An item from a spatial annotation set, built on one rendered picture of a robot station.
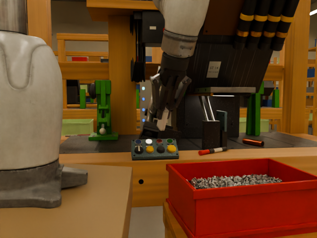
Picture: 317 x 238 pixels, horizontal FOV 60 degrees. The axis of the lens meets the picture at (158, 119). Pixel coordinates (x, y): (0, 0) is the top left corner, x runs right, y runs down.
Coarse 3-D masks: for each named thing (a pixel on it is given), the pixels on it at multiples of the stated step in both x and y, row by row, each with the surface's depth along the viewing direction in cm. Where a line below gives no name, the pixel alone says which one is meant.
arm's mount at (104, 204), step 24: (96, 168) 65; (120, 168) 66; (72, 192) 50; (96, 192) 51; (120, 192) 52; (0, 216) 39; (24, 216) 40; (48, 216) 40; (72, 216) 41; (96, 216) 41; (120, 216) 42
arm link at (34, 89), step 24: (0, 48) 41; (24, 48) 43; (48, 48) 47; (0, 72) 41; (24, 72) 42; (48, 72) 45; (0, 96) 41; (24, 96) 42; (48, 96) 45; (0, 120) 41; (24, 120) 42; (48, 120) 45; (0, 144) 41; (24, 144) 43; (48, 144) 46; (0, 168) 42; (24, 168) 43
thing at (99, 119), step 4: (100, 108) 125; (104, 108) 125; (100, 112) 127; (104, 112) 125; (108, 112) 128; (100, 116) 126; (104, 116) 124; (108, 116) 127; (100, 120) 121; (104, 120) 122; (108, 120) 125; (100, 124) 122; (104, 124) 122; (108, 124) 124
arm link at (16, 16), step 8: (0, 0) 57; (8, 0) 58; (16, 0) 60; (24, 0) 62; (0, 8) 58; (8, 8) 59; (16, 8) 60; (24, 8) 62; (0, 16) 58; (8, 16) 59; (16, 16) 60; (24, 16) 62; (0, 24) 58; (8, 24) 59; (16, 24) 60; (24, 24) 62; (8, 32) 59; (16, 32) 60; (24, 32) 62
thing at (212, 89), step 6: (198, 90) 106; (204, 90) 99; (210, 90) 92; (216, 90) 92; (222, 90) 92; (228, 90) 93; (234, 90) 93; (240, 90) 93; (246, 90) 94; (252, 90) 94
